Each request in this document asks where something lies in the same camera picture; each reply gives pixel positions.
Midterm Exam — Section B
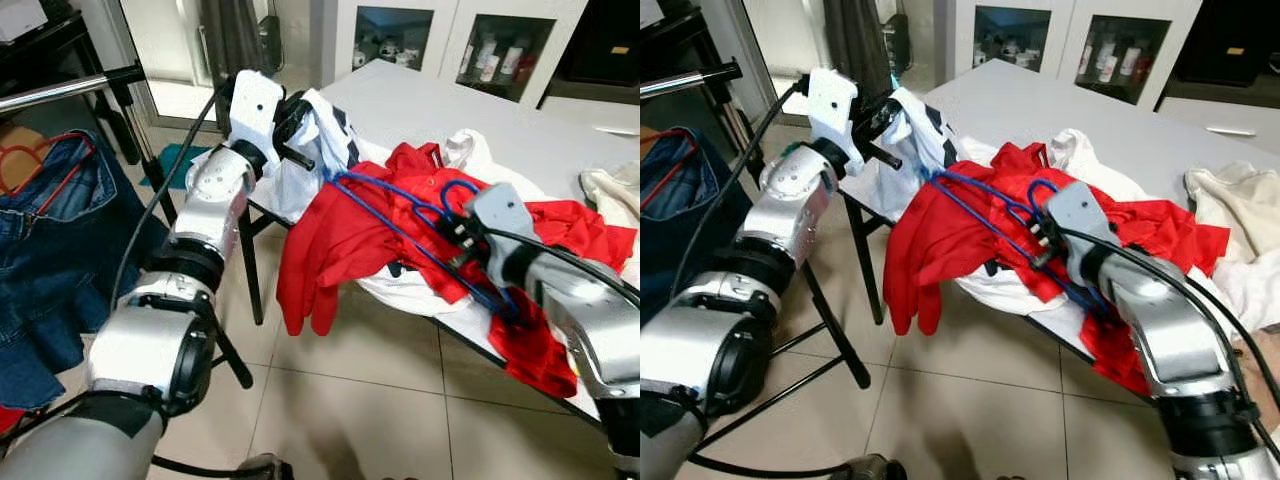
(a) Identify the blue plastic clothes hanger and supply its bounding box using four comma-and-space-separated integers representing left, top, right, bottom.
930, 170, 1117, 323
333, 172, 523, 323

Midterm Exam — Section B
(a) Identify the red striped polo shirt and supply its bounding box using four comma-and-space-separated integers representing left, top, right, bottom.
400, 198, 639, 399
1000, 198, 1233, 397

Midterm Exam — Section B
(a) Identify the black device with light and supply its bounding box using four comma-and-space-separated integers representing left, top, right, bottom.
258, 15, 283, 73
885, 12, 913, 77

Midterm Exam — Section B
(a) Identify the dark grey curtain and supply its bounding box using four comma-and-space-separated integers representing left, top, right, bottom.
200, 0, 276, 83
820, 0, 896, 96

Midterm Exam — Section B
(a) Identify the white polo shirt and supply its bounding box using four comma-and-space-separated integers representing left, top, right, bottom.
440, 128, 546, 203
1045, 128, 1149, 203

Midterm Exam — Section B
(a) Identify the black table leg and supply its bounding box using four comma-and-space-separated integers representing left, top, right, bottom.
238, 200, 293, 326
845, 195, 893, 326

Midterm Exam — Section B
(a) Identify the cream garment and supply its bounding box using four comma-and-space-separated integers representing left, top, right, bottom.
1185, 160, 1280, 266
580, 165, 641, 233

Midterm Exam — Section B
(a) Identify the black clothes rack stand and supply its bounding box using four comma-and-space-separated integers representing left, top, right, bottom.
100, 62, 256, 391
700, 60, 873, 393

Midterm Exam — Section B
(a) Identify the white glass door cabinet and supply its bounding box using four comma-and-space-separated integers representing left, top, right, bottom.
320, 0, 591, 107
940, 0, 1203, 111

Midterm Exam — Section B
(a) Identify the dark TV stand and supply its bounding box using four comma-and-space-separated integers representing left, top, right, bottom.
1160, 0, 1280, 157
540, 0, 641, 137

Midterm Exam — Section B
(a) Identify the white button shirt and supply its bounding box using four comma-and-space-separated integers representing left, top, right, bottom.
1205, 250, 1280, 336

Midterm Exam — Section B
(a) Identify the blue denim garment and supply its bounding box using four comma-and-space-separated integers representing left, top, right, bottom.
640, 128, 753, 329
0, 130, 173, 411

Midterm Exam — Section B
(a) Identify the black audio speaker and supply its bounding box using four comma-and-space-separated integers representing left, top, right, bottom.
1180, 0, 1280, 87
565, 0, 641, 87

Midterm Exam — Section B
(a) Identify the brown cardboard box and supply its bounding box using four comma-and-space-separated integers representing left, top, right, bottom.
0, 122, 63, 196

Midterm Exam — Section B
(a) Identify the white cardboard box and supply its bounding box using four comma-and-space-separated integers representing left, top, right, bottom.
0, 0, 49, 43

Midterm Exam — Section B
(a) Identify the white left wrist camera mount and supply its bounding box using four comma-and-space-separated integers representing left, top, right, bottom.
806, 67, 863, 153
228, 70, 286, 153

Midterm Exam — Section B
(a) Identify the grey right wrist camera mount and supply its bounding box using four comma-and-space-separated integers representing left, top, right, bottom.
1045, 180, 1111, 263
465, 182, 531, 263

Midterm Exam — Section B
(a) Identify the white drawer with handle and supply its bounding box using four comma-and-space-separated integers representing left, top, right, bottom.
545, 95, 641, 137
1160, 98, 1280, 157

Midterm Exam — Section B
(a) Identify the chrome clothes rail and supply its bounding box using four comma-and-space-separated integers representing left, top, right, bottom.
640, 62, 743, 99
0, 65, 146, 113

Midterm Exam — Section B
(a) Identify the red wire clothes hanger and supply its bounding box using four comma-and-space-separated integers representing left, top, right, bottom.
0, 130, 98, 217
640, 130, 703, 211

